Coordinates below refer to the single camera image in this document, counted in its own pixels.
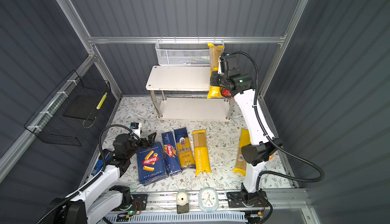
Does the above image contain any red spaghetti bag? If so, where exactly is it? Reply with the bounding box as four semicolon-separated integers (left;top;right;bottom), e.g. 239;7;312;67
220;89;232;99

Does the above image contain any yellow Pastatime spaghetti bag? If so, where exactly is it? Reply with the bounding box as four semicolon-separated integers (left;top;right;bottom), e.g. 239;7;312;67
193;130;211;175
207;43;224;99

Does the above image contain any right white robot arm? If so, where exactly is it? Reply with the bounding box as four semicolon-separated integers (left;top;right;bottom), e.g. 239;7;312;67
210;52;276;206

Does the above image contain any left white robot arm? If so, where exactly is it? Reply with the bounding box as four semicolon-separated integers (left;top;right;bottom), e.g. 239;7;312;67
37;133;157;224

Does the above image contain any large blue Barilla pasta box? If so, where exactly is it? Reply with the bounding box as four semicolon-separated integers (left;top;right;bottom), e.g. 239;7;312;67
137;142;168;185

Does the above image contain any white two-tier shelf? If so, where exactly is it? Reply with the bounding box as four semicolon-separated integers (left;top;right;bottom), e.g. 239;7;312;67
146;66;234;122

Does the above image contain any blue stapler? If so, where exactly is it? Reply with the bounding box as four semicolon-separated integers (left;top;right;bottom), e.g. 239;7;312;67
91;149;113;176

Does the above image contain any narrow blue Barilla spaghetti box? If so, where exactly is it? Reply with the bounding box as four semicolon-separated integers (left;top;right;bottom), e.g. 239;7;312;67
161;132;182;175

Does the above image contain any blue yellow spaghetti bag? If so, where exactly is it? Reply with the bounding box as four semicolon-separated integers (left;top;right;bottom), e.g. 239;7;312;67
174;127;196;170

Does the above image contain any yellow green marker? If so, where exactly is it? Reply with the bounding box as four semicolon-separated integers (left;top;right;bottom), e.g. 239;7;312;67
96;93;107;110

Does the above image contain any round white timer device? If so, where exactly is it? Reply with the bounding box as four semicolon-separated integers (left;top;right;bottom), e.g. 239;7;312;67
176;190;190;214

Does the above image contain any white analog clock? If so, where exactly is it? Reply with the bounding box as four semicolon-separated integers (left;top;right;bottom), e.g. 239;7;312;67
198;187;219;212

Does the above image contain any yellow spaghetti bag back side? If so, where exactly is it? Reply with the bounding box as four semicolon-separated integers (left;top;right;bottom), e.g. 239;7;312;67
233;129;251;176

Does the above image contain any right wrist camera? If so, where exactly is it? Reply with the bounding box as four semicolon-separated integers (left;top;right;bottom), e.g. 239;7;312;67
218;53;238;73

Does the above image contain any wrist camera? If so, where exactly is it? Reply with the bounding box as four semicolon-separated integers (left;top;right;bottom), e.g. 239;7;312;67
130;122;142;137
218;53;238;73

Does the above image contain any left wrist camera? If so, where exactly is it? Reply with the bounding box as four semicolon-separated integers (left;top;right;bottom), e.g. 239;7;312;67
130;122;142;137

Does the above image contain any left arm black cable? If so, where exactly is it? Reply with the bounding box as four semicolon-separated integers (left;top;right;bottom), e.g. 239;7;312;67
35;124;136;224

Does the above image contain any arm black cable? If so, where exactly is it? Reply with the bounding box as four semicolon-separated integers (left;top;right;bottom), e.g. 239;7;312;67
230;51;325;191
35;124;136;224

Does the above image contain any white wire mesh basket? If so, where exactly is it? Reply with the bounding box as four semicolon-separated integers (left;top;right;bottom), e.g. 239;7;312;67
155;41;210;66

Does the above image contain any black wire basket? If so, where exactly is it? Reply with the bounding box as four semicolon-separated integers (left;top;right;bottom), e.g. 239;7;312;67
24;72;111;146

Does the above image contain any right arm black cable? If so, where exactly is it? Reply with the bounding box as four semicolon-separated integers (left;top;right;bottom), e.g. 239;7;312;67
230;51;325;191

